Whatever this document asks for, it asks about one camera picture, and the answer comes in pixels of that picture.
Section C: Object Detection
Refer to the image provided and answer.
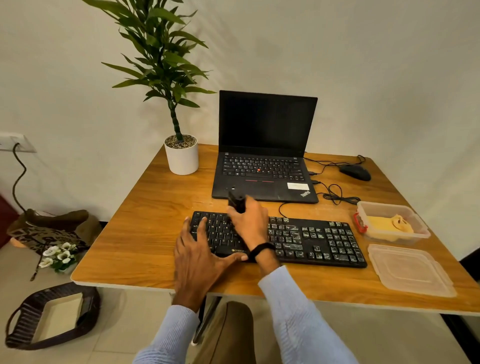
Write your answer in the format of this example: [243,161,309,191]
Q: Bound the black computer mouse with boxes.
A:
[339,164,372,182]

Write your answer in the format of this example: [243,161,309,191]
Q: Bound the person's left forearm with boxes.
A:
[133,294,200,364]

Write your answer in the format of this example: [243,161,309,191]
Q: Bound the clear plastic container lid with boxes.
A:
[367,243,458,299]

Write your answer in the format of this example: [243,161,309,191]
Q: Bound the dark red object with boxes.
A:
[0,193,20,250]

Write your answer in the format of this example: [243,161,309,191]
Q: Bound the small black cleaning tool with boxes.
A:
[228,191,247,214]

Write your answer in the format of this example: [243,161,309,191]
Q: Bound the person's right hand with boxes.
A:
[226,194,274,252]

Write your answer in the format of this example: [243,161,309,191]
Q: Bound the white artificial flowers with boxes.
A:
[38,241,80,274]

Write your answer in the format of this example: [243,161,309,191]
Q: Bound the black laptop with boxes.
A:
[211,90,320,205]

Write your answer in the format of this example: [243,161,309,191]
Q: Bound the black keyboard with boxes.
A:
[188,210,368,269]

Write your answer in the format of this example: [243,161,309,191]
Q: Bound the person's left hand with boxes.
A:
[173,216,249,313]

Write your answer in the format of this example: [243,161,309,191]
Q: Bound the white wall socket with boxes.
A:
[0,131,37,154]

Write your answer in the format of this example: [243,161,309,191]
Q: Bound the green artificial plant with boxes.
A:
[82,0,217,144]

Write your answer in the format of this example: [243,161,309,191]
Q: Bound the clear plastic container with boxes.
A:
[353,200,432,247]

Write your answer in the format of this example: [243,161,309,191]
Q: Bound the yellow cloth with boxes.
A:
[365,214,415,241]

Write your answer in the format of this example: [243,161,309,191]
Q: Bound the black keyboard cable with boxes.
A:
[278,179,362,219]

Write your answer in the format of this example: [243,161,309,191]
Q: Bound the black power cable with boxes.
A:
[11,142,28,214]

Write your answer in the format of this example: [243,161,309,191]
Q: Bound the white plant pot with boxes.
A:
[164,134,200,176]

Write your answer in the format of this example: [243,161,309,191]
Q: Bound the black wristband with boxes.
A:
[248,242,277,263]

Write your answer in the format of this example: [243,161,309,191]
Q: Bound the black mouse cable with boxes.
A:
[303,154,367,177]

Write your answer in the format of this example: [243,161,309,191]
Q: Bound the person's brown trouser leg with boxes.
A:
[192,301,258,364]

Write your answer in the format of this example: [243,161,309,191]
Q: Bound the brown patterned bag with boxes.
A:
[6,209,103,256]

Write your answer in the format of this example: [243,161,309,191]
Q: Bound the metal table leg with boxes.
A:
[191,295,223,346]

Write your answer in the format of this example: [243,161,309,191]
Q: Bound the person's right forearm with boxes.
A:
[250,247,359,364]

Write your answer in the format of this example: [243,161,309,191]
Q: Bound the dark wicker basket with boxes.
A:
[5,281,101,352]

